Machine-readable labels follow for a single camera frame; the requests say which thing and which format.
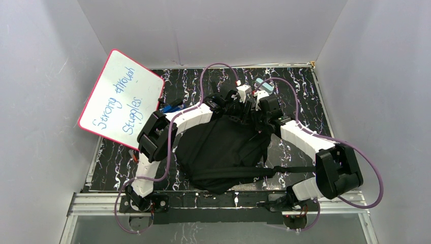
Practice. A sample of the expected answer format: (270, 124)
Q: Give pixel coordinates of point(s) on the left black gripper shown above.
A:
(234, 110)

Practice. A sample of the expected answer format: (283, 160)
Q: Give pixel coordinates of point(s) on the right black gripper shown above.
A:
(255, 115)

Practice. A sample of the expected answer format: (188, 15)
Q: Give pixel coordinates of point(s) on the black student backpack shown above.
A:
(222, 153)

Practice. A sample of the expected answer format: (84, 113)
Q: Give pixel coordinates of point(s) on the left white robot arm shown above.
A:
(156, 139)

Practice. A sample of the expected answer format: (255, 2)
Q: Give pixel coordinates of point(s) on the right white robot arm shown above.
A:
(336, 167)

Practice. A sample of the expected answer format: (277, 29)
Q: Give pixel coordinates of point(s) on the light blue eraser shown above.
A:
(261, 85)

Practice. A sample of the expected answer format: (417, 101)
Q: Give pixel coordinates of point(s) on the blue stapler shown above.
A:
(173, 106)

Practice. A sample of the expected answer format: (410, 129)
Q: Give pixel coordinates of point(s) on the pink-framed whiteboard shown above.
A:
(123, 97)

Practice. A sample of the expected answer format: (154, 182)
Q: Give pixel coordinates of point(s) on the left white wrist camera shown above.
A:
(243, 91)

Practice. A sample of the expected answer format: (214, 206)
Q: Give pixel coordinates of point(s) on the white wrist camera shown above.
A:
(243, 91)
(258, 95)

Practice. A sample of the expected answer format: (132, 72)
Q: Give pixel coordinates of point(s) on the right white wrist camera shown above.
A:
(258, 95)

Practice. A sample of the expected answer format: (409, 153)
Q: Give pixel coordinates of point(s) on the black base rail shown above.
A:
(231, 207)

